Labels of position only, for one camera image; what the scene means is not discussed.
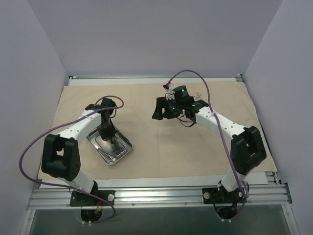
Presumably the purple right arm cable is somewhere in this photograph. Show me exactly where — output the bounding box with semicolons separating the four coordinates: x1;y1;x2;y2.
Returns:
167;70;250;218

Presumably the metal instrument tray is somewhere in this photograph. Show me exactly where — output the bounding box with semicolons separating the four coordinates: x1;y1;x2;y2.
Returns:
87;129;133;166

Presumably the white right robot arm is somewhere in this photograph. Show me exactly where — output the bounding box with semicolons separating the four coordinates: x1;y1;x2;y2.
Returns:
152;90;267;202

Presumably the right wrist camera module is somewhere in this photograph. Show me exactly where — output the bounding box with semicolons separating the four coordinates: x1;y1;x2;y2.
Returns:
173;85;192;103

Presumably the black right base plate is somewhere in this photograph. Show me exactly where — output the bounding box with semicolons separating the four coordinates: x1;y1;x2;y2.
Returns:
202;188;245;204

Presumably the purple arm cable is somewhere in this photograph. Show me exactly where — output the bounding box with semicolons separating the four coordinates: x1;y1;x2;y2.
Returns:
19;95;125;223
167;70;250;218

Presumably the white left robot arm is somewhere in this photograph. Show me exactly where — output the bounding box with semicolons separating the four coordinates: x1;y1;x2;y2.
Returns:
41;96;118;205

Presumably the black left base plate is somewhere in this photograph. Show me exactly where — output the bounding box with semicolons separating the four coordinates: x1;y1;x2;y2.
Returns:
69;189;115;207

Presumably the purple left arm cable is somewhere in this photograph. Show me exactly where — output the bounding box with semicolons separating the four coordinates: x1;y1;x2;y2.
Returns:
19;95;125;223

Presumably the beige cloth wrap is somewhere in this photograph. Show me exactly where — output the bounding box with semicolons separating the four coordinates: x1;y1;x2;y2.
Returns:
39;82;278;181

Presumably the aluminium mounting rail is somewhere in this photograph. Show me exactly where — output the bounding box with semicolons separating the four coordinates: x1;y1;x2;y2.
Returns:
27;185;292;210

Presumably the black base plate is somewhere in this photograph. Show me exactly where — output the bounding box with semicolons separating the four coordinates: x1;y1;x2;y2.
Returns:
202;188;245;204
69;189;115;207

